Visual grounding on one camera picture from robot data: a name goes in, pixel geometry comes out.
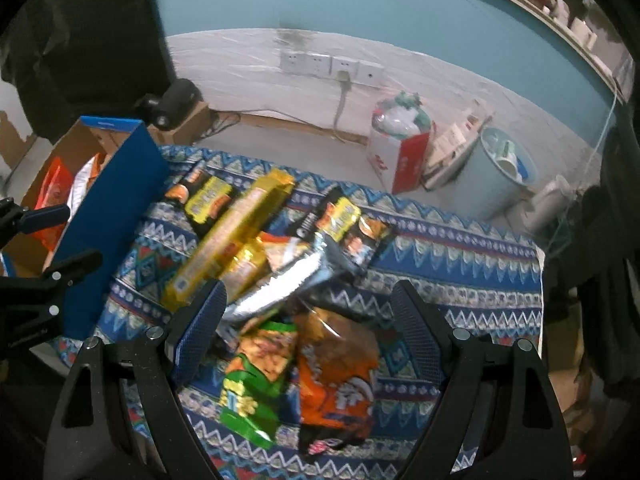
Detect black yellow snack packet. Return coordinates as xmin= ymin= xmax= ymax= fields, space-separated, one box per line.
xmin=162 ymin=162 xmax=246 ymax=238

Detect light blue waste bin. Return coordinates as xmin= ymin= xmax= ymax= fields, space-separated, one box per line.
xmin=462 ymin=127 xmax=539 ymax=221

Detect white silver snack packet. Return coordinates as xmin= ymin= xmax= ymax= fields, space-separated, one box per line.
xmin=67 ymin=152 xmax=110 ymax=211

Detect black camera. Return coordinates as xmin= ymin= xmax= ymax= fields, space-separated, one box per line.
xmin=135 ymin=78 xmax=201 ymax=129

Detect white power cable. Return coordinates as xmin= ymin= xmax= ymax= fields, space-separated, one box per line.
xmin=332 ymin=72 xmax=354 ymax=134

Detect dark curtain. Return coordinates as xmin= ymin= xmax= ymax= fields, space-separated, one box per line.
xmin=0 ymin=0 xmax=177 ymax=142

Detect orange clear snack bag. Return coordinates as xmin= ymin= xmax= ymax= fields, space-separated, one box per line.
xmin=292 ymin=305 xmax=381 ymax=453

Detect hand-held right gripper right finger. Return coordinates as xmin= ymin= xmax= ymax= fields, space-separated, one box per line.
xmin=389 ymin=280 xmax=576 ymax=480

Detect orange white snack packet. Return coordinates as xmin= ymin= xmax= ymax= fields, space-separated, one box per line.
xmin=260 ymin=232 xmax=313 ymax=273

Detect wall shelf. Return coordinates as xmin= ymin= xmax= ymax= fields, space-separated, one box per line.
xmin=467 ymin=0 xmax=632 ymax=106

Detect dark hanging cloth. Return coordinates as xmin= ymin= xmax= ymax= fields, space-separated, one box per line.
xmin=575 ymin=110 xmax=640 ymax=401

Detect black packet with yellow label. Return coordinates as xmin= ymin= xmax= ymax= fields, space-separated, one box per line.
xmin=285 ymin=186 xmax=398 ymax=278

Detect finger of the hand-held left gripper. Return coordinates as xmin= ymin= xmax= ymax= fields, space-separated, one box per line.
xmin=0 ymin=249 xmax=104 ymax=312
xmin=0 ymin=198 xmax=71 ymax=236

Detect long gold biscuit packet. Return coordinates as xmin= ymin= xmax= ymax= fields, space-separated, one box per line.
xmin=161 ymin=169 xmax=296 ymax=307

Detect silver foil snack packet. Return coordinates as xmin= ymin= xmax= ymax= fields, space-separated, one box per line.
xmin=220 ymin=247 xmax=351 ymax=322

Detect brown cardboard box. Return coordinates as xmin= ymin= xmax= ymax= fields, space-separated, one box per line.
xmin=147 ymin=102 xmax=211 ymax=147

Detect wooden slat pieces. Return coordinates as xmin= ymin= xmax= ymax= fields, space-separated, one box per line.
xmin=422 ymin=99 xmax=494 ymax=189

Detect white wall outlet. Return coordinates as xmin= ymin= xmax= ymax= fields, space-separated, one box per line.
xmin=357 ymin=60 xmax=386 ymax=86
xmin=331 ymin=55 xmax=360 ymax=81
xmin=305 ymin=52 xmax=334 ymax=77
xmin=280 ymin=51 xmax=307 ymax=75

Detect green snack packet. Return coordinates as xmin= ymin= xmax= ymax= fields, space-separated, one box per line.
xmin=219 ymin=317 xmax=299 ymax=450

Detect blue patterned tablecloth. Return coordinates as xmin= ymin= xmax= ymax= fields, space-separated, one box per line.
xmin=57 ymin=144 xmax=546 ymax=480

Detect small gold snack packet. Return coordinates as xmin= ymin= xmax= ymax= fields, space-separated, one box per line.
xmin=220 ymin=237 xmax=269 ymax=301

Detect white pipe fitting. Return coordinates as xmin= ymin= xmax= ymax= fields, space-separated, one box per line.
xmin=520 ymin=175 xmax=584 ymax=234

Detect blue cardboard box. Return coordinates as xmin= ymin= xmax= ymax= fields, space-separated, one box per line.
xmin=2 ymin=116 xmax=171 ymax=342

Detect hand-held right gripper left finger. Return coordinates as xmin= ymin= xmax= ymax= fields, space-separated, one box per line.
xmin=44 ymin=279 xmax=228 ymax=480

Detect red white bag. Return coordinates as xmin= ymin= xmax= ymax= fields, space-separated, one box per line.
xmin=367 ymin=122 xmax=434 ymax=195

